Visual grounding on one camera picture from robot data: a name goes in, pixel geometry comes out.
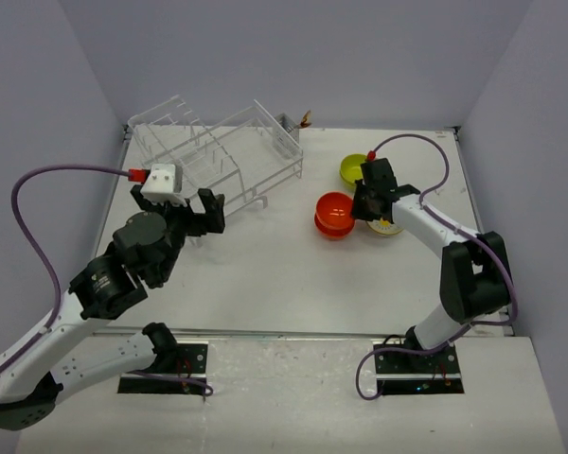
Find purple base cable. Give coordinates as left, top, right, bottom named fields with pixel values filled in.
left=354, top=347, right=436, bottom=403
left=132, top=368, right=215, bottom=397

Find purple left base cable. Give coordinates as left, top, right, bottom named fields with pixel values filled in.
left=132, top=368, right=215, bottom=397

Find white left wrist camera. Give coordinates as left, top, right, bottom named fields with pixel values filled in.
left=140, top=164, right=187, bottom=206

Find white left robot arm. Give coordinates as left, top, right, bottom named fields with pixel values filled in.
left=0, top=185, right=225, bottom=431

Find patterned beige bowl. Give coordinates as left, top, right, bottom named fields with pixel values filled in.
left=369, top=226, right=403, bottom=237

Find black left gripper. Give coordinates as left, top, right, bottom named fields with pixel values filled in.
left=135, top=183, right=226, bottom=282

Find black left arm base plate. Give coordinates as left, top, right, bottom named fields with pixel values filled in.
left=117, top=342, right=211, bottom=398

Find grey cutlery holder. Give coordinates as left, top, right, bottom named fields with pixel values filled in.
left=275, top=113, right=299, bottom=142

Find brown wooden spoon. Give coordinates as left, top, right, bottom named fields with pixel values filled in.
left=298, top=110, right=311, bottom=130

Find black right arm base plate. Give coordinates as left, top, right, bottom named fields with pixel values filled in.
left=375, top=346, right=464, bottom=396

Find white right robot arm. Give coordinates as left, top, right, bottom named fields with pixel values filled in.
left=351, top=155, right=518, bottom=372

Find lime green bowl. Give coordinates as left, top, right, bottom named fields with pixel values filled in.
left=340, top=172, right=363, bottom=191
left=339, top=153, right=367, bottom=176

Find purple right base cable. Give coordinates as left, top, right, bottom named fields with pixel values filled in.
left=354, top=347, right=436, bottom=403

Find orange bowl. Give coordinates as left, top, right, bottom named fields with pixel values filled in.
left=315, top=192, right=355, bottom=230
left=314, top=218, right=355, bottom=241

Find white wire dish rack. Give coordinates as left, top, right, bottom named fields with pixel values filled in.
left=128, top=96, right=304, bottom=217

